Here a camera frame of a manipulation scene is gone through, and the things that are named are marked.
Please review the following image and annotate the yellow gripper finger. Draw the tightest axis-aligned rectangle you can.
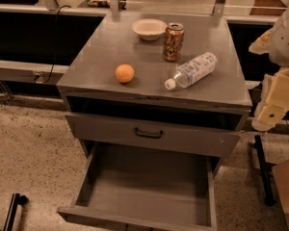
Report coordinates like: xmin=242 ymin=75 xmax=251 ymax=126
xmin=251 ymin=67 xmax=289 ymax=132
xmin=249 ymin=30 xmax=272 ymax=55

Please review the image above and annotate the orange fruit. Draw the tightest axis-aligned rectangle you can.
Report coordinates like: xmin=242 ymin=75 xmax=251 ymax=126
xmin=115 ymin=64 xmax=135 ymax=84

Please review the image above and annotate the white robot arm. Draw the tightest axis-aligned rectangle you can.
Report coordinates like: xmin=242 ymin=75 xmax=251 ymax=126
xmin=249 ymin=7 xmax=289 ymax=132

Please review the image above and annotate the closed grey upper drawer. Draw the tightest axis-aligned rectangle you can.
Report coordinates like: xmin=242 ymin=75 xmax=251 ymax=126
xmin=66 ymin=112 xmax=240 ymax=158

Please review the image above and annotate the grey drawer cabinet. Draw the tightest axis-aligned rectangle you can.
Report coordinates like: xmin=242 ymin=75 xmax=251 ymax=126
xmin=56 ymin=11 xmax=253 ymax=178

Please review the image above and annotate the open grey middle drawer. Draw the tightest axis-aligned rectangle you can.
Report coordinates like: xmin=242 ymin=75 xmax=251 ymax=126
xmin=58 ymin=143 xmax=217 ymax=231

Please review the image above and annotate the clear plastic water bottle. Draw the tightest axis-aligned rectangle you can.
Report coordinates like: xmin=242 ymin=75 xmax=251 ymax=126
xmin=165 ymin=52 xmax=218 ymax=90

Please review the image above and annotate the cardboard box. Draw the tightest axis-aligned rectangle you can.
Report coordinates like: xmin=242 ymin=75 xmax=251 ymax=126
xmin=272 ymin=154 xmax=289 ymax=231

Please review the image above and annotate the orange soda can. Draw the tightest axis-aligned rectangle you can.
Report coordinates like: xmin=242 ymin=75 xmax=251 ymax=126
xmin=163 ymin=22 xmax=184 ymax=62

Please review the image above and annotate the black metal stand leg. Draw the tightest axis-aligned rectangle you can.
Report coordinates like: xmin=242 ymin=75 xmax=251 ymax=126
xmin=253 ymin=135 xmax=276 ymax=206

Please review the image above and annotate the white paper bowl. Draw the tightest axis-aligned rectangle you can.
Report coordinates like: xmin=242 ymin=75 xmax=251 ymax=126
xmin=132 ymin=19 xmax=167 ymax=41

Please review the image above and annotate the black bar bottom left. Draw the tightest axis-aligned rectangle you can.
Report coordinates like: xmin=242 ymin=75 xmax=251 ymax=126
xmin=3 ymin=193 xmax=28 ymax=231

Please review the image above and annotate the black cable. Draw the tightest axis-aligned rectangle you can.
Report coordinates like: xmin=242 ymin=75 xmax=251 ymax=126
xmin=42 ymin=4 xmax=72 ymax=85

